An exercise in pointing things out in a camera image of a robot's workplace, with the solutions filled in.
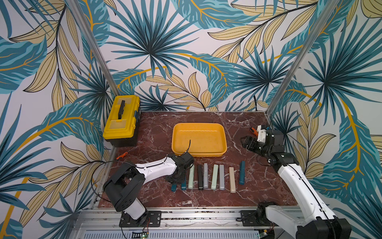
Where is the grey pruner right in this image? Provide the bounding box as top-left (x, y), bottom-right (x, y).
top-left (219, 164), bottom-right (225, 191)

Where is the beige pruner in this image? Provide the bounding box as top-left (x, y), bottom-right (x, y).
top-left (229, 167), bottom-right (236, 193)

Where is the yellow plastic storage tray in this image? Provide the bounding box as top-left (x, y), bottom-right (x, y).
top-left (172, 122), bottom-right (227, 157)

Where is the left aluminium corner post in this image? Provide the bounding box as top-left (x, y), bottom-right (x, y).
top-left (67, 0), bottom-right (120, 96)

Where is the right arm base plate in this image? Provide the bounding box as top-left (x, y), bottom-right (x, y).
top-left (236, 210), bottom-right (278, 227)

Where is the aluminium corner post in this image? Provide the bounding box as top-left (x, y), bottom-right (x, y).
top-left (67, 0), bottom-right (120, 96)
top-left (265, 0), bottom-right (339, 121)

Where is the aluminium front rail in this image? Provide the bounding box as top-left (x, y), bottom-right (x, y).
top-left (69, 206), bottom-right (306, 239)

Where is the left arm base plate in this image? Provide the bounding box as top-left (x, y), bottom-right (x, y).
top-left (119, 211), bottom-right (162, 228)

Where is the dark teal pruner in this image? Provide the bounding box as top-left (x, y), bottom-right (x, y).
top-left (239, 161), bottom-right (245, 185)
top-left (171, 184), bottom-right (177, 192)
top-left (181, 180), bottom-right (187, 191)

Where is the right aluminium corner post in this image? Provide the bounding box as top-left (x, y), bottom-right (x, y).
top-left (265, 0), bottom-right (339, 121)

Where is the yellow black toolbox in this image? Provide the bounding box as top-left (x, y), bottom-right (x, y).
top-left (103, 95), bottom-right (141, 147)

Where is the grey pruner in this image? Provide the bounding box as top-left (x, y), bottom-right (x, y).
top-left (203, 163), bottom-right (209, 189)
top-left (219, 164), bottom-right (225, 191)

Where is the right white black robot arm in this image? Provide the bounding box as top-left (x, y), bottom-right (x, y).
top-left (240, 128), bottom-right (352, 239)

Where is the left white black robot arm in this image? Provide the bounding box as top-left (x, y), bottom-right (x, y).
top-left (103, 152), bottom-right (194, 225)

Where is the light green pruner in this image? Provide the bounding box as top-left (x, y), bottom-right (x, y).
top-left (211, 164), bottom-right (219, 190)
top-left (188, 165), bottom-right (195, 189)

